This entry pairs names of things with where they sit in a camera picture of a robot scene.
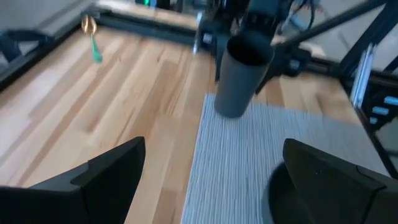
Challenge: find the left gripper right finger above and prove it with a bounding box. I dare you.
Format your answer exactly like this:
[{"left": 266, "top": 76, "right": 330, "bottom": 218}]
[{"left": 282, "top": 138, "right": 398, "bottom": 224}]

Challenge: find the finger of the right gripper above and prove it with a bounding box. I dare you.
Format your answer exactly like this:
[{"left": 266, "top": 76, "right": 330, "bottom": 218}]
[
  {"left": 254, "top": 46, "right": 282, "bottom": 95},
  {"left": 214, "top": 32, "right": 231, "bottom": 83}
]

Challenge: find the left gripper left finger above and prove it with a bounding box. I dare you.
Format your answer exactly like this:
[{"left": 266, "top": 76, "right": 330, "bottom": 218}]
[{"left": 0, "top": 136, "right": 146, "bottom": 224}]

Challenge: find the dark grey cup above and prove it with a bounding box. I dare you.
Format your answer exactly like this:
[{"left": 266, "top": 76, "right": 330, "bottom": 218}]
[{"left": 213, "top": 30, "right": 276, "bottom": 119}]

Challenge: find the green-handled gold spoon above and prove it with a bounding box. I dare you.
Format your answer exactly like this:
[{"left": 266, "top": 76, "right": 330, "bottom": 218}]
[{"left": 80, "top": 14, "right": 104, "bottom": 63}]

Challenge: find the grey striped placemat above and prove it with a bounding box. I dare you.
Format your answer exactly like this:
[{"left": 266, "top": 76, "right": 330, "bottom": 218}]
[{"left": 180, "top": 93, "right": 391, "bottom": 224}]

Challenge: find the black clamp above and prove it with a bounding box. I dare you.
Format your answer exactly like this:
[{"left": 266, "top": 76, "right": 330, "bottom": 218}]
[{"left": 0, "top": 29, "right": 56, "bottom": 65}]

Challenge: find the black aluminium table frame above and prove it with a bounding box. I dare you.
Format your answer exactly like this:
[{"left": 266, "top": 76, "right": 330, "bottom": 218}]
[{"left": 0, "top": 0, "right": 398, "bottom": 180}]

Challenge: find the silver metal bracket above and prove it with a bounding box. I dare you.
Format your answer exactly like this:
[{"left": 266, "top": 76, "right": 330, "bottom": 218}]
[{"left": 350, "top": 42, "right": 376, "bottom": 110}]

